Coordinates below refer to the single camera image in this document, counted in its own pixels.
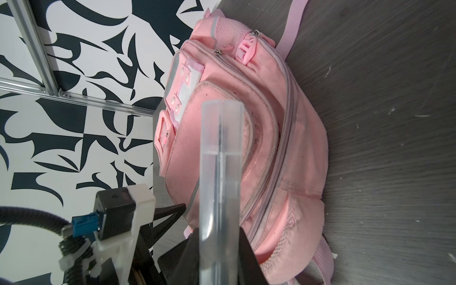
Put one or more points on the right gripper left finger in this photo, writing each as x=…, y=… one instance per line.
x=181, y=264

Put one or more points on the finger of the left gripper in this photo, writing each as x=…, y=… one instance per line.
x=151, y=234

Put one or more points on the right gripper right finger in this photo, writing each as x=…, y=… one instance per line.
x=249, y=271

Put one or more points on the clear plastic small case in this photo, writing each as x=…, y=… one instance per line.
x=219, y=191

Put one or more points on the pink student backpack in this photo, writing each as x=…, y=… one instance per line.
x=285, y=145

